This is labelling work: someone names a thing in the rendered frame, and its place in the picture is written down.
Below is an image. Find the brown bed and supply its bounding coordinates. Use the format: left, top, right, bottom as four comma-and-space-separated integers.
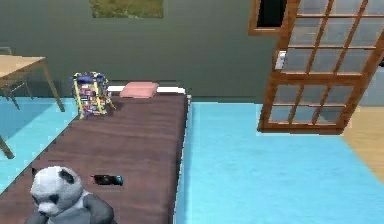
0, 85, 192, 224

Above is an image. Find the pink pillow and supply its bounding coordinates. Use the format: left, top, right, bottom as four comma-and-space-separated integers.
119, 81, 160, 99

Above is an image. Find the colourful box toy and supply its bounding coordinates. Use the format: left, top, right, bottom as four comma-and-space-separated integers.
71, 71, 117, 120

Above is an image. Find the green framed picture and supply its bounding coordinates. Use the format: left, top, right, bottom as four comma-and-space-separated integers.
89, 0, 165, 19

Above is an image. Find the wooden framed window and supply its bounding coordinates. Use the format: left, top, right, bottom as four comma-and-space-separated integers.
247, 0, 290, 37

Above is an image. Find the wooden glass-paned door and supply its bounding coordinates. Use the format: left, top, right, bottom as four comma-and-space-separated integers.
256, 0, 384, 136

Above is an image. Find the panda plush toy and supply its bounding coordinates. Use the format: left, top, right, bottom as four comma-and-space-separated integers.
23, 165, 116, 224

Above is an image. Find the wooden table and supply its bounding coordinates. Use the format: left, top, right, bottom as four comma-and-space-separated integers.
0, 54, 66, 160

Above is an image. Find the grey chair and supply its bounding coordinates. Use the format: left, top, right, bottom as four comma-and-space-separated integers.
0, 46, 34, 111

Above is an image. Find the white door handle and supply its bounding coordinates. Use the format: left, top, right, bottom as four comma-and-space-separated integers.
274, 50, 288, 70

